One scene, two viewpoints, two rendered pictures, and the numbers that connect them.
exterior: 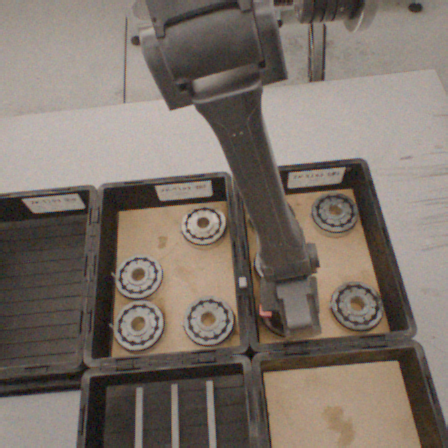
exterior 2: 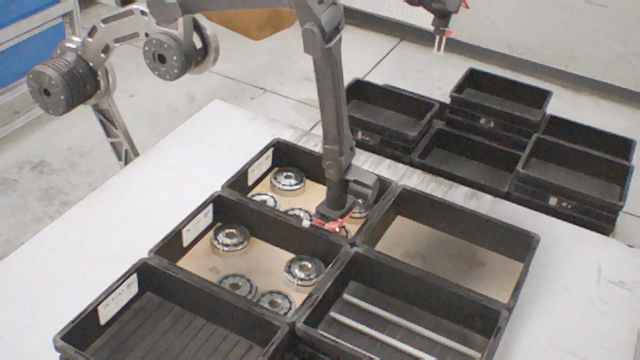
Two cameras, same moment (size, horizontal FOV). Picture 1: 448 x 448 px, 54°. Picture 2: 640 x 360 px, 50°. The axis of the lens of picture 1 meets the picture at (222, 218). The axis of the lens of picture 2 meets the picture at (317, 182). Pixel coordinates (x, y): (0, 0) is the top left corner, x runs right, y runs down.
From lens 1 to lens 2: 126 cm
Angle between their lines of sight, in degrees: 47
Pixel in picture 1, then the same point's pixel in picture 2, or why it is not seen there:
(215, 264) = (263, 253)
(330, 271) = not seen: hidden behind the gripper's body
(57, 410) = not seen: outside the picture
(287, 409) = not seen: hidden behind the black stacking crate
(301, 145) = (197, 184)
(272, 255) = (345, 143)
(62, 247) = (151, 330)
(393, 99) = (215, 127)
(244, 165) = (339, 76)
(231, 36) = (337, 13)
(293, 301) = (359, 175)
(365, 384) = (400, 234)
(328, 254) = (310, 202)
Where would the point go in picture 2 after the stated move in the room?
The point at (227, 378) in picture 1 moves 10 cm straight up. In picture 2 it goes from (347, 288) to (352, 259)
